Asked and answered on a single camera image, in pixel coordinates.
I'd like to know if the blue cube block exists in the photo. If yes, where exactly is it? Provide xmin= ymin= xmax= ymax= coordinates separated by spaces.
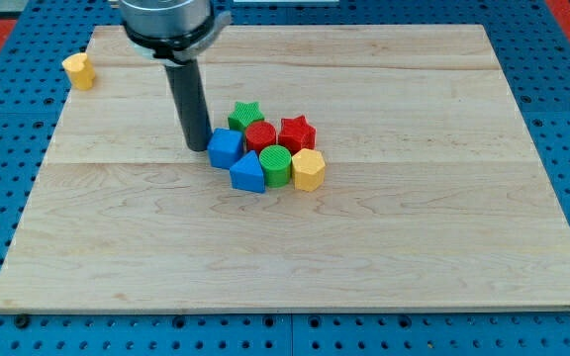
xmin=207 ymin=128 xmax=243 ymax=169

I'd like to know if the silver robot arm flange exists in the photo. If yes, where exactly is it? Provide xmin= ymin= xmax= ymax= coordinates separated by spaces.
xmin=117 ymin=0 xmax=233 ymax=66

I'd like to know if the green cylinder block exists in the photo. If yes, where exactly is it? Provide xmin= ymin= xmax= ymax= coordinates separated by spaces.
xmin=259 ymin=144 xmax=292 ymax=188

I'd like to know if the yellow hexagon block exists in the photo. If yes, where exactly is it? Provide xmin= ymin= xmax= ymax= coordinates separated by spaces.
xmin=292 ymin=148 xmax=326 ymax=192

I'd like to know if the blue triangle block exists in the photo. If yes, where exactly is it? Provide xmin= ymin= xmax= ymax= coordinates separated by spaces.
xmin=229 ymin=150 xmax=265 ymax=193

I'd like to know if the red star block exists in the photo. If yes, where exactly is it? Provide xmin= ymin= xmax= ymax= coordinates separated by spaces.
xmin=277 ymin=115 xmax=317 ymax=155

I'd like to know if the red cylinder block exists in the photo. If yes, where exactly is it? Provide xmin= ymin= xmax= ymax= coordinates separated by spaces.
xmin=244 ymin=121 xmax=277 ymax=154

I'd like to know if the green star block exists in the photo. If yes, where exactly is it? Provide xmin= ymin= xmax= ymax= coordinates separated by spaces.
xmin=228 ymin=102 xmax=265 ymax=133

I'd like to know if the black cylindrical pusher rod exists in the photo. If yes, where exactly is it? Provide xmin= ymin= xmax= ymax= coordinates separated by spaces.
xmin=165 ymin=59 xmax=213 ymax=152

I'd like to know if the wooden board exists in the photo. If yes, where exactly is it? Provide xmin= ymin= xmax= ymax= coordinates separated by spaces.
xmin=0 ymin=25 xmax=570 ymax=314

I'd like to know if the yellow heart block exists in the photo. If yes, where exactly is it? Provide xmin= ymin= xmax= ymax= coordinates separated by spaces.
xmin=61 ymin=52 xmax=96 ymax=91

